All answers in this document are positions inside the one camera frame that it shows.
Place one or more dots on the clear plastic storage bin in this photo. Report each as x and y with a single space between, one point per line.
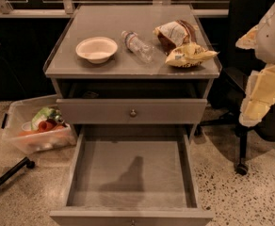
23 111

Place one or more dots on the open grey drawer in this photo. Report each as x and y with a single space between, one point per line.
132 175

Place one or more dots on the green packet in bin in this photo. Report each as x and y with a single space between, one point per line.
43 115

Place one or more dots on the black chair leg with caster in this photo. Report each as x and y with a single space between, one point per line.
25 162

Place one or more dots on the closed grey drawer with knob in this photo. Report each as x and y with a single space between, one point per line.
132 111

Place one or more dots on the orange items in bin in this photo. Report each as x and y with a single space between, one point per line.
44 126

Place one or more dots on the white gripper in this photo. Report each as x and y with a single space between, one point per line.
273 40

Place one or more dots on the clear plastic water bottle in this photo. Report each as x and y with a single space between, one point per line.
142 49

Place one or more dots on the yellow chip bag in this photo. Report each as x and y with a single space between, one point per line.
189 55

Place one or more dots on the white paper bowl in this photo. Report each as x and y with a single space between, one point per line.
96 50

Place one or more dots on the black office chair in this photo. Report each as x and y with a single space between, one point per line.
230 88

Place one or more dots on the grey drawer cabinet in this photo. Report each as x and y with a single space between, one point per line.
124 76

